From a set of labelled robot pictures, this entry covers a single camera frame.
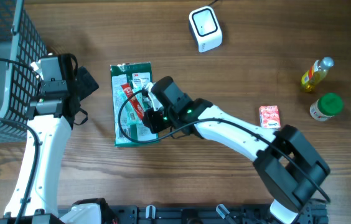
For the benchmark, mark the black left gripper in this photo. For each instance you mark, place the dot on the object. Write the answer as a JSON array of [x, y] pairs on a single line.
[[85, 84]]

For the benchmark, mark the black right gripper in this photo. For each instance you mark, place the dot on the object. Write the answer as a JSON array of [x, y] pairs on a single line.
[[150, 119]]

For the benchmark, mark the mint green wipes pack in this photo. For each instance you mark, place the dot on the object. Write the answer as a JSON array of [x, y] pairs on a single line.
[[125, 111]]

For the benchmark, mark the red Nescafe stick sachet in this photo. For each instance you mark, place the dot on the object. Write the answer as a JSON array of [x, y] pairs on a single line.
[[137, 108]]

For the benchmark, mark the green 3M sponge package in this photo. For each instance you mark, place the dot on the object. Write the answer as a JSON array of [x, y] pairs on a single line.
[[137, 75]]

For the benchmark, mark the red tissue pack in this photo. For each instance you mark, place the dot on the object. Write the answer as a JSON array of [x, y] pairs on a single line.
[[269, 117]]

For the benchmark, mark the yellow oil bottle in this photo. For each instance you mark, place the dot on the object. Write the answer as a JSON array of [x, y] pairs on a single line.
[[317, 72]]

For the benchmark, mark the green lid white jar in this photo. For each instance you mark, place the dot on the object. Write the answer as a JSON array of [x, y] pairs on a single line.
[[326, 107]]

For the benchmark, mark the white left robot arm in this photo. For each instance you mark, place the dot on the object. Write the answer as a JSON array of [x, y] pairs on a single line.
[[50, 119]]

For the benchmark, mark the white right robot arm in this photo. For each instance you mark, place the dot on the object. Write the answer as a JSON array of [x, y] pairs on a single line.
[[289, 166]]

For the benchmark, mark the white barcode scanner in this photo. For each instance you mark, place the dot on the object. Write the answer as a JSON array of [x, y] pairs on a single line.
[[205, 29]]

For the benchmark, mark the black wire basket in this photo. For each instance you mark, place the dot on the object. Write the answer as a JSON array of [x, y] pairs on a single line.
[[20, 45]]

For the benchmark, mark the black mounting rail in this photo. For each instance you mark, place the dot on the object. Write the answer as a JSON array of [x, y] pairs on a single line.
[[97, 210]]

